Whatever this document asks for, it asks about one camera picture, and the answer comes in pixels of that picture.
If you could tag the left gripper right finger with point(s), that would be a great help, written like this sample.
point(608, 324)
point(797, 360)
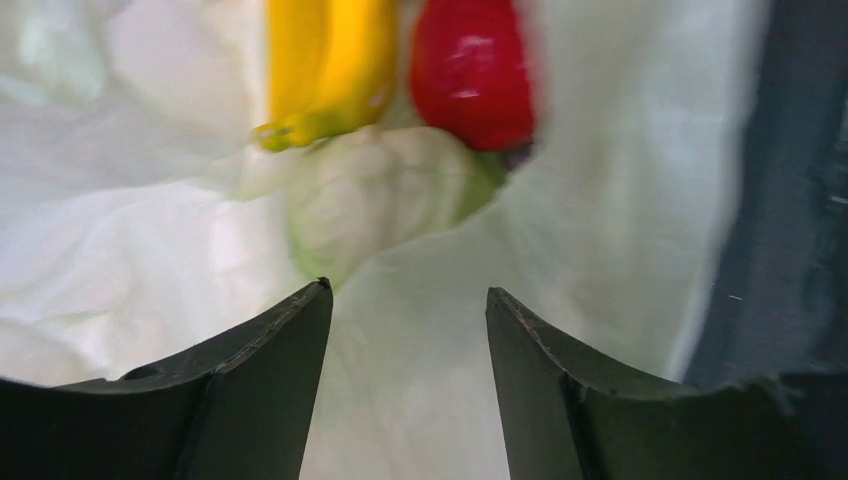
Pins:
point(568, 411)

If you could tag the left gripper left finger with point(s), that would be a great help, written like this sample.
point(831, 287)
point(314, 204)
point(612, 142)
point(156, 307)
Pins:
point(236, 406)

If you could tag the green plastic grocery bag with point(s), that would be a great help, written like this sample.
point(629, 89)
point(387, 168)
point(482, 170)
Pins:
point(135, 222)

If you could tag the green cabbage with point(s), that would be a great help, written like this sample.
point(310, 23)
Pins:
point(354, 196)

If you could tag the red tomato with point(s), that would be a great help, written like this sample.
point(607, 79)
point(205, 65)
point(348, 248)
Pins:
point(469, 74)

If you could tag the yellow banana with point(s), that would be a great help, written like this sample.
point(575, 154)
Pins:
point(331, 69)

